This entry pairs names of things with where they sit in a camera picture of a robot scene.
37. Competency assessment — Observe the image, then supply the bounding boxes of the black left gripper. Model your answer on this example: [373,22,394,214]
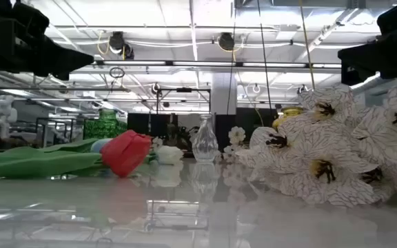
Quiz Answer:
[0,0,95,78]

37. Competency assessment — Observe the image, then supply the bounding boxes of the white tulip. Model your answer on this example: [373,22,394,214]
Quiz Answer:
[146,144,185,166]
[38,136,114,155]

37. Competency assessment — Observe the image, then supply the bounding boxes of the white blossom bunch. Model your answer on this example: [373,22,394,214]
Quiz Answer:
[234,77,397,209]
[152,124,250,164]

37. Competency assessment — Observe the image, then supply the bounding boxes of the red tulip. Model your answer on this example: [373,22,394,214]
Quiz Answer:
[0,130,153,180]

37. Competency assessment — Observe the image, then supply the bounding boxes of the green glass vase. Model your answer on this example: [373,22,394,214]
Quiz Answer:
[83,107,129,141]

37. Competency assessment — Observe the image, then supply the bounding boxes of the yellow glass vase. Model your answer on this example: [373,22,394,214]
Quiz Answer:
[272,105,305,131]

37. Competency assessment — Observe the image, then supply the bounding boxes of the clear glass vase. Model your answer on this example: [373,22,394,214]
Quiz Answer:
[191,113,219,163]

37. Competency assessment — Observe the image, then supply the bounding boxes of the white robot figure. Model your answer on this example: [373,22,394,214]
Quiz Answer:
[0,94,19,138]

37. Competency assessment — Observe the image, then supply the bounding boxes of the black partition panel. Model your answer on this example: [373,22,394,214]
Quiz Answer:
[214,107,275,152]
[127,112,179,137]

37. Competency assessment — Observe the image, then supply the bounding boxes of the long ceiling light strip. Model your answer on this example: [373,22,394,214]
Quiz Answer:
[94,60,343,68]

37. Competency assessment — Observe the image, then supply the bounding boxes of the silver ventilation duct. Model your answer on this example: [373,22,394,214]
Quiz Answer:
[350,73,391,92]

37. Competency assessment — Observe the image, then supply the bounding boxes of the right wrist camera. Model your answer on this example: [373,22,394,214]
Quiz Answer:
[340,67,362,87]

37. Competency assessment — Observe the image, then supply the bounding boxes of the black wire loop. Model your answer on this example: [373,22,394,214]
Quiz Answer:
[109,66,126,79]

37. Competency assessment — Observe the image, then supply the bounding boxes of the black ceiling cable reel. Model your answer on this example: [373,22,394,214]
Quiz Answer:
[108,30,136,60]
[218,32,236,52]

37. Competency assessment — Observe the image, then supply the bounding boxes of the yellow hanging cable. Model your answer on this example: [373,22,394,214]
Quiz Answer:
[298,0,317,92]

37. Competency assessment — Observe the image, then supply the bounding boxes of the low black metal frame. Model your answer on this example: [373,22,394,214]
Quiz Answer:
[35,116,84,149]

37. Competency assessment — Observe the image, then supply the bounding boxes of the black hanging cable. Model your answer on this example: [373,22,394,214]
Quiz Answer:
[256,0,272,108]

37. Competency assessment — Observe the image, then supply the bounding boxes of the black metal frame rig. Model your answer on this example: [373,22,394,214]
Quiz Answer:
[155,87,212,116]

